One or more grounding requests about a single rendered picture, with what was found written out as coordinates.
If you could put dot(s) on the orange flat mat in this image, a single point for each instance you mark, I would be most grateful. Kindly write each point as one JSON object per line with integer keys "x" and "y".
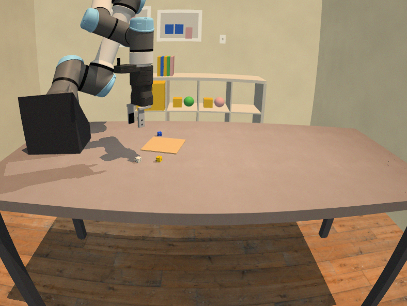
{"x": 164, "y": 145}

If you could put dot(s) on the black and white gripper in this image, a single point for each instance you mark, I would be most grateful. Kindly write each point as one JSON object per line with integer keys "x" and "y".
{"x": 141, "y": 80}

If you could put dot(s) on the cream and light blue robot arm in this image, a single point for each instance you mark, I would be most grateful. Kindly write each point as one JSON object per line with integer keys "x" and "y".
{"x": 97, "y": 79}

